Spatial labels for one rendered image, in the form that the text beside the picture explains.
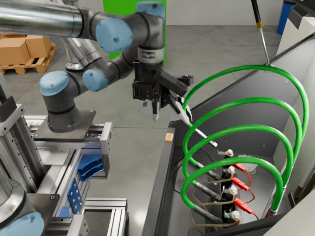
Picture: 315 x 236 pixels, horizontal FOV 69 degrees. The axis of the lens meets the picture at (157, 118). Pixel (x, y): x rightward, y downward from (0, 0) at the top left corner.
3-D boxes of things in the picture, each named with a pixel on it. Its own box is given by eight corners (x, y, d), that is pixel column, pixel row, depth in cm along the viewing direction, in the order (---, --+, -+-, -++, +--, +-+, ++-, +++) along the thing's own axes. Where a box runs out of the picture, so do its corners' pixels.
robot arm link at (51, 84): (40, 106, 99) (29, 77, 91) (64, 93, 108) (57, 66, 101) (58, 115, 94) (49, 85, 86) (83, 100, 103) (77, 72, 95)
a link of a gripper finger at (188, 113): (183, 124, 86) (169, 103, 85) (196, 117, 83) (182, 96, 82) (181, 127, 84) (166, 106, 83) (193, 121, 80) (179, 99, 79)
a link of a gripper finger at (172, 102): (181, 112, 80) (168, 91, 80) (185, 110, 79) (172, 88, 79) (175, 115, 76) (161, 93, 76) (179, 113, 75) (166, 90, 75)
